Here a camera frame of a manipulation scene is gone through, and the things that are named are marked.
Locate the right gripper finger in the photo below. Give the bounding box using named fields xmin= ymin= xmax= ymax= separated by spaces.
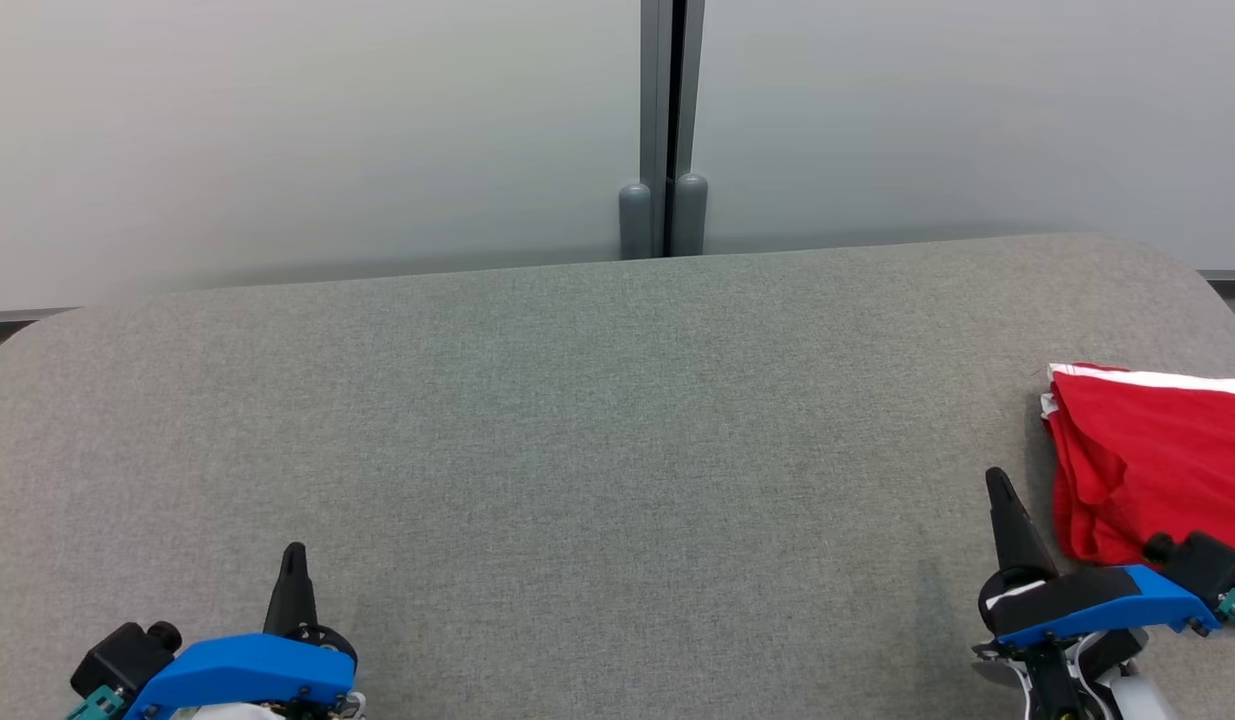
xmin=984 ymin=466 xmax=1060 ymax=578

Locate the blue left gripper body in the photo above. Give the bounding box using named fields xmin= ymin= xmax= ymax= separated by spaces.
xmin=120 ymin=623 xmax=368 ymax=720

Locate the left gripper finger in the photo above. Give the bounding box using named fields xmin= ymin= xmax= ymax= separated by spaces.
xmin=263 ymin=542 xmax=321 ymax=638

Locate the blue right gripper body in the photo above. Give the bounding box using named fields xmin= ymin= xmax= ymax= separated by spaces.
xmin=977 ymin=563 xmax=1223 ymax=651

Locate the red shirt with white stripes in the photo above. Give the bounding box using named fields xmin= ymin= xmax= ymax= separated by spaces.
xmin=1039 ymin=362 xmax=1235 ymax=573

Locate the left camera cable teal plug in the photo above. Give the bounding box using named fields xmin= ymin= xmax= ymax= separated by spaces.
xmin=63 ymin=684 xmax=128 ymax=720

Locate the grey partition wall post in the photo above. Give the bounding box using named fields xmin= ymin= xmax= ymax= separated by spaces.
xmin=617 ymin=0 xmax=711 ymax=262

